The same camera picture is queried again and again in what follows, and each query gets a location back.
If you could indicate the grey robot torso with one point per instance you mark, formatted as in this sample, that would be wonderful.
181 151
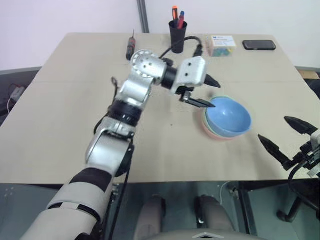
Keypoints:
205 236

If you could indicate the black and red screwdriver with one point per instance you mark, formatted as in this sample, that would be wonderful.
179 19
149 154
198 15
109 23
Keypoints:
130 46

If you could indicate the green bowl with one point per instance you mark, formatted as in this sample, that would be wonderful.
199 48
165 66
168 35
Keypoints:
206 125

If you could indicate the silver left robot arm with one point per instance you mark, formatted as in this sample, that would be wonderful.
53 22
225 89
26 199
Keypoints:
135 87

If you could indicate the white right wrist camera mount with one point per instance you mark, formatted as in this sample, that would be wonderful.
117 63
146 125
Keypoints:
316 138

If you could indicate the blue bowl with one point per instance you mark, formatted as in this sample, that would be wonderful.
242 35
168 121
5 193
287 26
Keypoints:
230 117

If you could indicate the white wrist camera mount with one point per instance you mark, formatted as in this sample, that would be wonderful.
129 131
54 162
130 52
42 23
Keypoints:
192 72
316 138

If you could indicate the black office chair base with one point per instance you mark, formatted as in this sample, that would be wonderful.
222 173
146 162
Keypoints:
291 212

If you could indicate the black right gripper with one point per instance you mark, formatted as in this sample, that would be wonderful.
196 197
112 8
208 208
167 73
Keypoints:
308 157

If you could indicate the brown cardboard box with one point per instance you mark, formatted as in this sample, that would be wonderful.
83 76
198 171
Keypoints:
310 74

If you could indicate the grey wall post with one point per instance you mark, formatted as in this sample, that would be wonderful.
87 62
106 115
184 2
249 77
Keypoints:
143 15

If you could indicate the red pen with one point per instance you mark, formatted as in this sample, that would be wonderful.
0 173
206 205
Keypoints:
180 22

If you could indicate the clear box with blue label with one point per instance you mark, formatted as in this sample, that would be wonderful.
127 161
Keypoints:
222 46

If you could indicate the dark rounded robot leg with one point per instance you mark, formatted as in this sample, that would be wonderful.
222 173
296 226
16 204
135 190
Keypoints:
212 215

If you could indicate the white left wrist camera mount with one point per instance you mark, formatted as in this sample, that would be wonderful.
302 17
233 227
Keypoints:
192 72

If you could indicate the black smartphone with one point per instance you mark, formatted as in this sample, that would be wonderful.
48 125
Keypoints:
258 45

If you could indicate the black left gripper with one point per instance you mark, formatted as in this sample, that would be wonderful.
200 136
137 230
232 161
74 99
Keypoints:
186 89

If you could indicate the black pen holder cup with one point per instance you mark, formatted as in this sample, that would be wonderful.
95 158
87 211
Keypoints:
178 37

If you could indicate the orange marker pen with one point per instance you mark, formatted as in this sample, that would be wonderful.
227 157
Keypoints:
174 15

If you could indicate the pink bowl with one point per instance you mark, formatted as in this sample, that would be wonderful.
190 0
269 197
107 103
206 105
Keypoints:
212 135

